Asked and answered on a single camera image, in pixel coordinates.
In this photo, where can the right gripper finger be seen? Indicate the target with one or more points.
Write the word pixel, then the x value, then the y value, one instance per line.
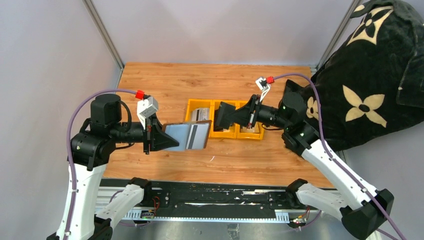
pixel 221 124
pixel 240 111

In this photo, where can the aluminium frame rail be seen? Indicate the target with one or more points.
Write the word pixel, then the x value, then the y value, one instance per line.
pixel 212 202

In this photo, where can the black floral blanket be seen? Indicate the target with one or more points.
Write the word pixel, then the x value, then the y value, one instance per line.
pixel 373 85

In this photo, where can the brown leather card holder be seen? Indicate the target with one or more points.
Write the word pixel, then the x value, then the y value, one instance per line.
pixel 195 134

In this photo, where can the middle yellow bin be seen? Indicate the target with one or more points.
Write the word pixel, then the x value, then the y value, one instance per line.
pixel 223 134

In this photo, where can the right yellow bin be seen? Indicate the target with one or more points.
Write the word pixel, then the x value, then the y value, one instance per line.
pixel 242 136

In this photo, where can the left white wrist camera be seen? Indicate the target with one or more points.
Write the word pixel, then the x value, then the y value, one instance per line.
pixel 146 108

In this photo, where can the silver cards in left bin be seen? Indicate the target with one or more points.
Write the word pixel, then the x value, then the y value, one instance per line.
pixel 200 114

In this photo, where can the beige cards in right bin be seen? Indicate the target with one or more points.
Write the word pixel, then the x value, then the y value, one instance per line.
pixel 251 130

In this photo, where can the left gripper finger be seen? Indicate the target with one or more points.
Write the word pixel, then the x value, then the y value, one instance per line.
pixel 157 128
pixel 161 142

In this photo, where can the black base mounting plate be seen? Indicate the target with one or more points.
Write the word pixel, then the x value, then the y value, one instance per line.
pixel 209 201

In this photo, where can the yellow bin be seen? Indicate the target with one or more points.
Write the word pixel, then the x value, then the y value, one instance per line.
pixel 196 103
pixel 242 136
pixel 223 134

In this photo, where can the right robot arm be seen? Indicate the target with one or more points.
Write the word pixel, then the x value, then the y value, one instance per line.
pixel 324 155

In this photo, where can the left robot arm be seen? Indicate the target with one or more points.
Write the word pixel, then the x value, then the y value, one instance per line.
pixel 88 154

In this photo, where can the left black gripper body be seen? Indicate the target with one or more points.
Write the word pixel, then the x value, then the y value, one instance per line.
pixel 147 135

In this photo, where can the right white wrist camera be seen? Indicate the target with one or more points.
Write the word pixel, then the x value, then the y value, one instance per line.
pixel 264 84

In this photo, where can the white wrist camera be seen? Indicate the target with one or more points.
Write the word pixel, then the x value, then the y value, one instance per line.
pixel 264 84
pixel 146 108

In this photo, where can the left yellow bin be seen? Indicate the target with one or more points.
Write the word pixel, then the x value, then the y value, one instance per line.
pixel 196 103

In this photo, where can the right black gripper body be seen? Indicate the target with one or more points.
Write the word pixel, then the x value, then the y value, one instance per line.
pixel 255 112

